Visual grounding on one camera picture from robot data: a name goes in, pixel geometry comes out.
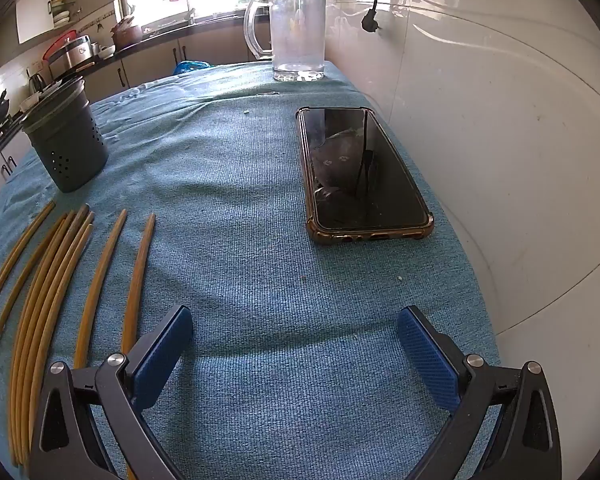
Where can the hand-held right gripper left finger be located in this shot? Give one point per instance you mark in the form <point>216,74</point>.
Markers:
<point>162,355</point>

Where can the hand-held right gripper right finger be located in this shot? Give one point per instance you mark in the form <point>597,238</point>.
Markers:
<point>425,355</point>

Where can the dark grey perforated utensil holder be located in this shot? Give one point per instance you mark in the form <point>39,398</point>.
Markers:
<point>70,145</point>

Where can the blue terry table cloth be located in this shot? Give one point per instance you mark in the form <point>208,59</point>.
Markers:
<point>240,260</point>

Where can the black smartphone in brown case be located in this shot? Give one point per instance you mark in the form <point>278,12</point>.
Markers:
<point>360,175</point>

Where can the blue plastic bag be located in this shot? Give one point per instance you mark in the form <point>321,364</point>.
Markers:
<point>192,66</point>

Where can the white lower kitchen cabinets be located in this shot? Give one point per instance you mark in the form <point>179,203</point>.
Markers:
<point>150,62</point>

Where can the steel kettle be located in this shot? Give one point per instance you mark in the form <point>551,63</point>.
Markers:
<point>36,81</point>

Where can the silver rice cooker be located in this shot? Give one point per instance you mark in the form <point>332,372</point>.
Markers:
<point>72,52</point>

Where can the black kitchen countertop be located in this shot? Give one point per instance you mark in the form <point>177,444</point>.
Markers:
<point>155,36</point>

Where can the brown clay pot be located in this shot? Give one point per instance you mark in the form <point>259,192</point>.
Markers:
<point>126,32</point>

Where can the red lid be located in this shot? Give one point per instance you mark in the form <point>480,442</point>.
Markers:
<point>55,45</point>

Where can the clear glass pitcher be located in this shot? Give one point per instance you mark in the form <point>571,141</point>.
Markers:
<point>297,30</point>

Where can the white stacked dishes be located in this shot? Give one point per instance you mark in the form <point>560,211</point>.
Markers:
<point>60,12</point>

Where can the open upper kitchen cabinet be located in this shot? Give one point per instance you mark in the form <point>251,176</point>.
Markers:
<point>32,15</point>

